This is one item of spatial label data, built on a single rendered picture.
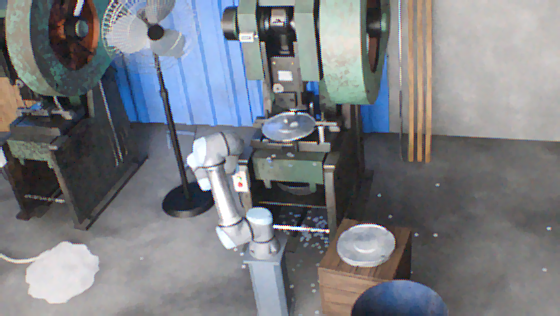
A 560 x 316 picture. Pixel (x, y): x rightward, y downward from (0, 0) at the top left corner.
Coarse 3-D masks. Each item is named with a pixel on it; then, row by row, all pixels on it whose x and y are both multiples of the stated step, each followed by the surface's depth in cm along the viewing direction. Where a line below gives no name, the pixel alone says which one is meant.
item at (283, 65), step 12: (276, 48) 326; (276, 60) 317; (288, 60) 315; (276, 72) 321; (288, 72) 319; (276, 84) 324; (288, 84) 323; (276, 96) 329; (288, 96) 323; (300, 96) 325
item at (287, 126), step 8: (272, 120) 340; (280, 120) 339; (288, 120) 338; (296, 120) 337; (304, 120) 336; (312, 120) 335; (264, 128) 334; (272, 128) 333; (280, 128) 331; (288, 128) 330; (296, 128) 329; (304, 128) 329; (312, 128) 327; (272, 136) 326; (280, 136) 325; (288, 136) 324; (296, 136) 323
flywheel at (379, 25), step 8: (368, 0) 322; (376, 0) 323; (368, 8) 296; (376, 8) 294; (368, 16) 292; (376, 16) 291; (384, 16) 293; (368, 24) 292; (376, 24) 291; (384, 24) 293; (368, 32) 295; (376, 32) 293; (384, 32) 296; (368, 40) 297; (376, 40) 328; (368, 48) 296; (376, 48) 328; (368, 56) 325; (376, 56) 329
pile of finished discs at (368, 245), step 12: (360, 228) 316; (372, 228) 315; (384, 228) 313; (348, 240) 310; (360, 240) 307; (372, 240) 306; (384, 240) 306; (348, 252) 302; (360, 252) 301; (372, 252) 300; (384, 252) 298; (360, 264) 295; (372, 264) 294
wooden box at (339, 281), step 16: (352, 224) 324; (336, 240) 315; (400, 240) 308; (336, 256) 305; (400, 256) 298; (320, 272) 302; (336, 272) 297; (352, 272) 294; (368, 272) 292; (384, 272) 290; (400, 272) 302; (320, 288) 308; (336, 288) 303; (352, 288) 298; (336, 304) 310; (352, 304) 305
